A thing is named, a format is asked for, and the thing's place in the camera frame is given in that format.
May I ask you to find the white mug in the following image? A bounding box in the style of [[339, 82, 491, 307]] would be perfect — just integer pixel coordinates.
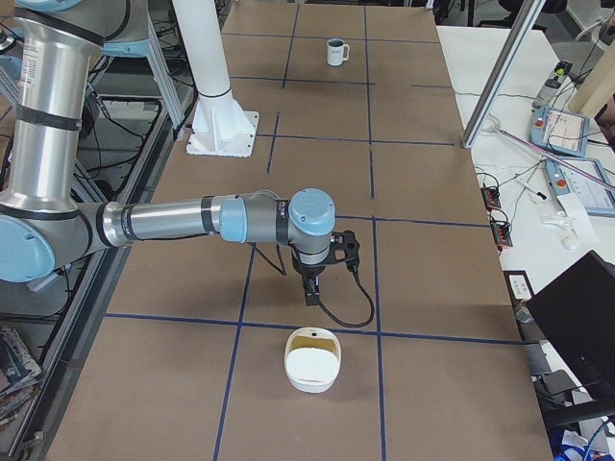
[[327, 38, 350, 67]]

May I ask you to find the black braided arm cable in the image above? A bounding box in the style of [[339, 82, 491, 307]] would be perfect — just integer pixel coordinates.
[[251, 239, 376, 328]]

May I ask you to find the cream cup at far end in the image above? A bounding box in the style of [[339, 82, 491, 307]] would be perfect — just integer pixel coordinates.
[[284, 327, 342, 394]]

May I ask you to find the lower orange circuit board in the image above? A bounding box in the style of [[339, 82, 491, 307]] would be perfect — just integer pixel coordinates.
[[490, 220, 513, 252]]

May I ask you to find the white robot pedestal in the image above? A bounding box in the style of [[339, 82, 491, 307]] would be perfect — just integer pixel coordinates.
[[173, 0, 259, 158]]

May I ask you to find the black computer monitor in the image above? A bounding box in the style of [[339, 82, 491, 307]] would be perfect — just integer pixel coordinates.
[[527, 251, 614, 400]]

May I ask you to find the reacher grabber stick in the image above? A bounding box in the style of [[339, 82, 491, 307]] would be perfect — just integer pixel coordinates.
[[484, 114, 615, 193]]

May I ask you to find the white label card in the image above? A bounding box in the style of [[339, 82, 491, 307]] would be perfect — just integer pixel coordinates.
[[508, 274, 532, 300]]

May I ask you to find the stack of books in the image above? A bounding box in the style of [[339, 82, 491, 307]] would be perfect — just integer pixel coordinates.
[[1, 325, 42, 430]]

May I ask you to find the clear water bottle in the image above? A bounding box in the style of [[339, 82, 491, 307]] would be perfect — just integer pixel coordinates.
[[531, 61, 573, 109]]

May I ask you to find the orange circuit board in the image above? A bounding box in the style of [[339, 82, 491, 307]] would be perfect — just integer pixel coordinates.
[[490, 220, 513, 252], [480, 185, 501, 211]]

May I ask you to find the upper orange circuit board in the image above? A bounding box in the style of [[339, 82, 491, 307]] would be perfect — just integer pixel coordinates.
[[480, 185, 501, 211]]

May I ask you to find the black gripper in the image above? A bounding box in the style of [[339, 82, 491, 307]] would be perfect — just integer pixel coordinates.
[[292, 255, 330, 305]]

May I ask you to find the aluminium frame post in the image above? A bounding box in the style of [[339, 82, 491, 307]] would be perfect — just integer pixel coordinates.
[[461, 0, 546, 149]]

